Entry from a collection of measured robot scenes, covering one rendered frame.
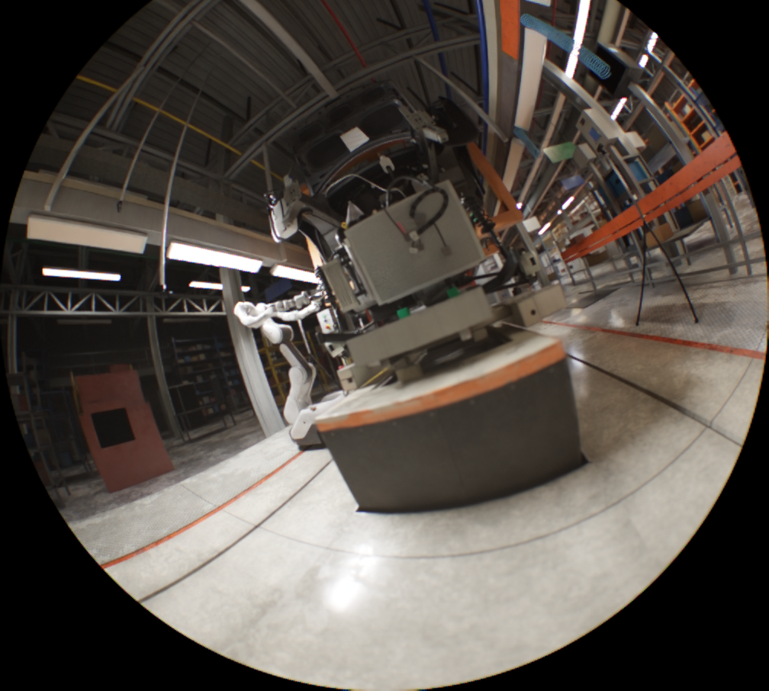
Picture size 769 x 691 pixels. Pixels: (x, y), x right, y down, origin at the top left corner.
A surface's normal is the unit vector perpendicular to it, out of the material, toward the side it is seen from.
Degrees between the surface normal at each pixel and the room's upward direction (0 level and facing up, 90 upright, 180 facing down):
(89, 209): 90
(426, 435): 90
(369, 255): 106
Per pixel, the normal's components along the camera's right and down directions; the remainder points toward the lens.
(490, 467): -0.33, -0.02
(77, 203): 0.88, -0.38
